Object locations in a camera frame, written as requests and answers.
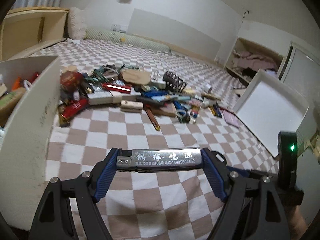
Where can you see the checkered blanket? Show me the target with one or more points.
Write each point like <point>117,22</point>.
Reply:
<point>162,205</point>

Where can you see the red long packet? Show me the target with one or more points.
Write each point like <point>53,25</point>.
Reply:
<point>73,110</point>

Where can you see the white striped notebook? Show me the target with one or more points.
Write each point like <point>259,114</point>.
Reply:
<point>102,97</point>

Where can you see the black hair claw clip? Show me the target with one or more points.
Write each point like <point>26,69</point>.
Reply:
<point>175,82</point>

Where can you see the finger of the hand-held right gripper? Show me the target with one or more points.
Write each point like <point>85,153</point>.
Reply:
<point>260,174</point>

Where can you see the brown bag with green label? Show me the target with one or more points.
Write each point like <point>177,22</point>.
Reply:
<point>11,102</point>

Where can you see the tan flat wallet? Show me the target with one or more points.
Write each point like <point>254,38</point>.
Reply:
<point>165,110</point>

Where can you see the round wooden lid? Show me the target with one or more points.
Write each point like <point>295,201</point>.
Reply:
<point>71,69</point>

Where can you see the red square box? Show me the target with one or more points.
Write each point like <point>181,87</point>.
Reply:
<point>71,80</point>

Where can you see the orange lighter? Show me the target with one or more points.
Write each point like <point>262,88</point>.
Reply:
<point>16,83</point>

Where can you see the white wall panel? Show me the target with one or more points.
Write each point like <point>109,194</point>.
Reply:
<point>175,30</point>

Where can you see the glossy red long box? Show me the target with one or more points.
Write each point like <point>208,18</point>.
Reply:
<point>117,88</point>

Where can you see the silver metal lighter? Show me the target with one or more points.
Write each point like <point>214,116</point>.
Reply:
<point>160,158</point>

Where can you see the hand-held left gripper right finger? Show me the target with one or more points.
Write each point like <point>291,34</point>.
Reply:
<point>212,175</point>

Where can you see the white fluffy pillow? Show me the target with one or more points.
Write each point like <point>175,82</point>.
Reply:
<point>76,22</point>

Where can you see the white empty box right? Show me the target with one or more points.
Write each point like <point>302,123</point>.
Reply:
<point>270,110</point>

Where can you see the wall socket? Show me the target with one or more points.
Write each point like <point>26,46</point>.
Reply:
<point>118,28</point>

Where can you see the person's right forearm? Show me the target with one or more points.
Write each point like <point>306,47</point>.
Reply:
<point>297,221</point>

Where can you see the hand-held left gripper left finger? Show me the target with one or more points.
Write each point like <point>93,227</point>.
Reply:
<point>105,177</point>

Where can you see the green bolster pillow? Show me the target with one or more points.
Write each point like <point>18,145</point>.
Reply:
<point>125,39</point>

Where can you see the open wooden closet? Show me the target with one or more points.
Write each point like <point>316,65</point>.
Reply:
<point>232,47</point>

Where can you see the blue metallic lighter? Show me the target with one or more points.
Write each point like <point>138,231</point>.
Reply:
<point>181,112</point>

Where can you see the beige rectangular box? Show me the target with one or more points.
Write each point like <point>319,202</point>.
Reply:
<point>131,105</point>

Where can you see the wooden headboard shelf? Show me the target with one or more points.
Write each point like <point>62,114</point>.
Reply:
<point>27,27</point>

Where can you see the brown stick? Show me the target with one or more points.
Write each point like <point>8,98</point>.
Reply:
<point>152,118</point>

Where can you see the oval wooden board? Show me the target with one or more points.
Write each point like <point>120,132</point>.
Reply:
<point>136,76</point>

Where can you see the pile of clothes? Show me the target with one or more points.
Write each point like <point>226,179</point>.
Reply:
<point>255,60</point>

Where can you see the white storage box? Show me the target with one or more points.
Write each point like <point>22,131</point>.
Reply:
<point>30,120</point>

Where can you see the pink booklet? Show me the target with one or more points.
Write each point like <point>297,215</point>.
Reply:
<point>231,118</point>

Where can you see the sliding door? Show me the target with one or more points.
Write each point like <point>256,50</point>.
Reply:
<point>302,67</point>

